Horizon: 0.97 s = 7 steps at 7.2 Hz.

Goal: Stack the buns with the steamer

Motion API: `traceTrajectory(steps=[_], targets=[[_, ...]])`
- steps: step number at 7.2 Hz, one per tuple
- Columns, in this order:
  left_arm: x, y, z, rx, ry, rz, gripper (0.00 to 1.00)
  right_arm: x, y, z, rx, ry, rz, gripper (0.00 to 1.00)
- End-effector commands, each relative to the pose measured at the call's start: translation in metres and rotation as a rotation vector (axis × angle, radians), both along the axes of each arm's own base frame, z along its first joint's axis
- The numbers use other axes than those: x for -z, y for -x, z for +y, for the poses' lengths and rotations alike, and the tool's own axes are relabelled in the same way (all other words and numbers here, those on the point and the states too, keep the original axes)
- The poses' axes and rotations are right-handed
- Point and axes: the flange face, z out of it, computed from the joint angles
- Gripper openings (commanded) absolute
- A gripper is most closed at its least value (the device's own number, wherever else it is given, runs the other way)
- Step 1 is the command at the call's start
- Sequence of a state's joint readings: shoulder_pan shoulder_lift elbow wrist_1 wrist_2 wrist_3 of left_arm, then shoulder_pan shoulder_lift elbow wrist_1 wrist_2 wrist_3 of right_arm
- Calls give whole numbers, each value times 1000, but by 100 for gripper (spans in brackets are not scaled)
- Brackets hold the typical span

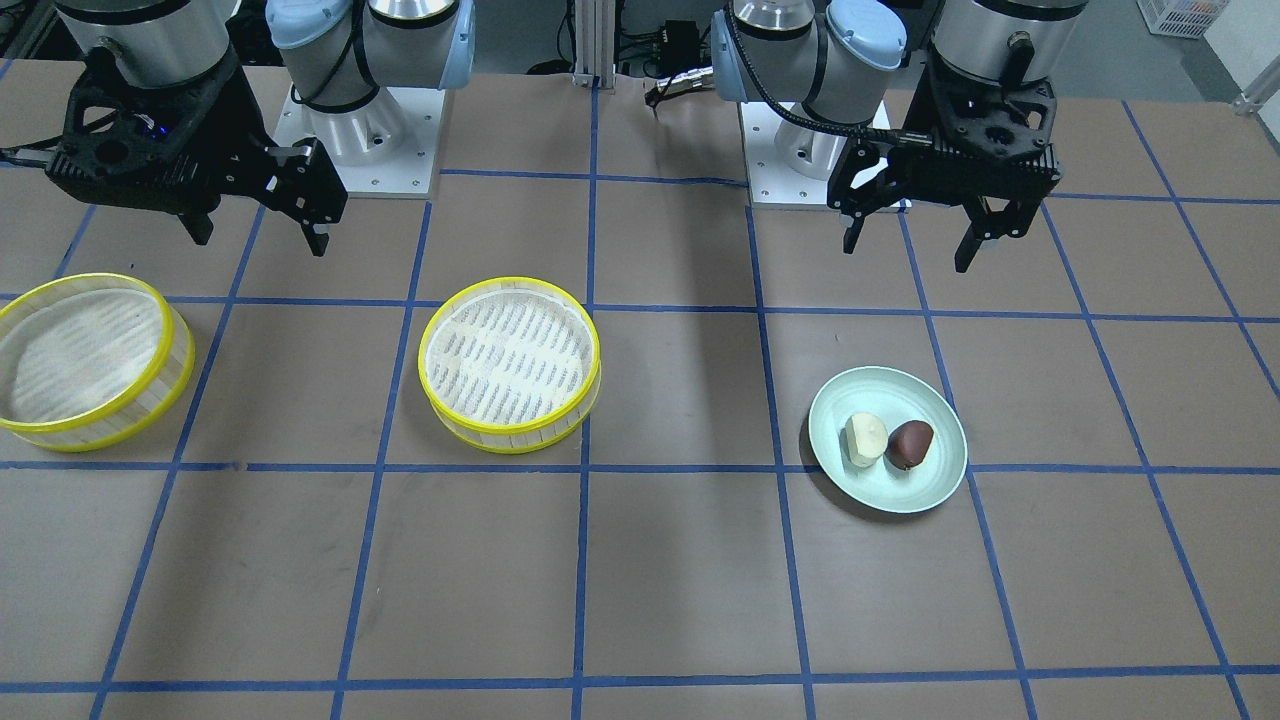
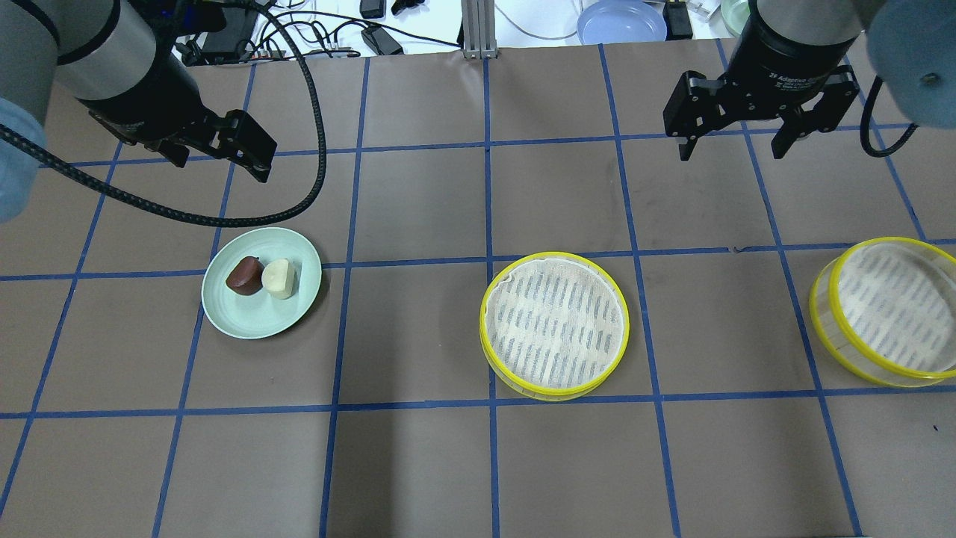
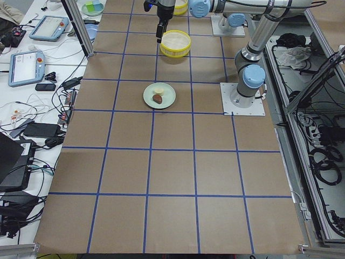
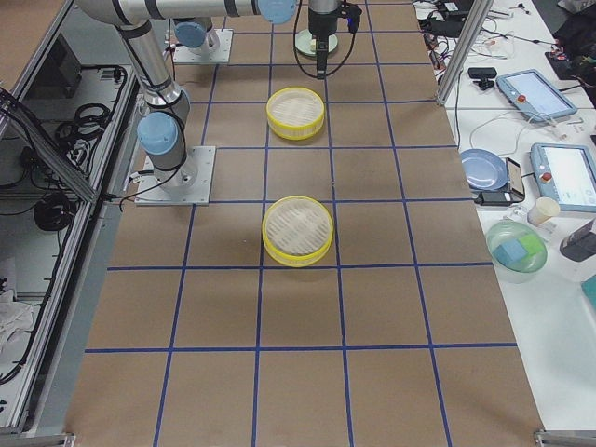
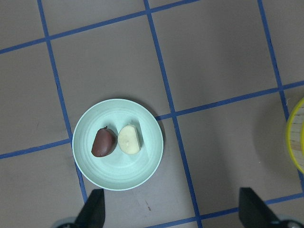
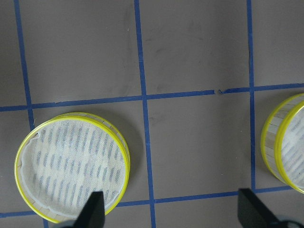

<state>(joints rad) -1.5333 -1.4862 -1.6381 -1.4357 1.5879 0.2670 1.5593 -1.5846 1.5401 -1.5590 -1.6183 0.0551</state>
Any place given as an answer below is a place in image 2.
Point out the brown bun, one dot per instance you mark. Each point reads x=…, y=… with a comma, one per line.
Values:
x=246, y=277

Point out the blue plate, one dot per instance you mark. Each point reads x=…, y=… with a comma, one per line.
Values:
x=609, y=22

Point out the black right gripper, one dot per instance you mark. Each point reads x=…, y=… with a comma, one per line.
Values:
x=790, y=57

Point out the aluminium frame post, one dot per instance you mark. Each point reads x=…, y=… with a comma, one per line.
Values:
x=478, y=30

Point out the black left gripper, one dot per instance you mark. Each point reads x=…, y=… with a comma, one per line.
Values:
x=154, y=102

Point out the white bun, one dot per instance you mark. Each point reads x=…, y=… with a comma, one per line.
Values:
x=279, y=278

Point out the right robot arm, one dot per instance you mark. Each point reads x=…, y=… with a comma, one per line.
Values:
x=910, y=45

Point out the clear bowl with blocks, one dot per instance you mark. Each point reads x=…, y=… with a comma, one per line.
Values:
x=735, y=14

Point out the black power adapter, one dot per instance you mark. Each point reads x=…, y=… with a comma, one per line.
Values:
x=380, y=42

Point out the light green plate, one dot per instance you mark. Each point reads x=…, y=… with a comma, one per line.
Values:
x=260, y=315

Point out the yellow steamer basket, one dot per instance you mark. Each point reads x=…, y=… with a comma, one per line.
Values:
x=554, y=326
x=885, y=311

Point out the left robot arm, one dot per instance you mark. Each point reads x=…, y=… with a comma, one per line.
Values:
x=119, y=64

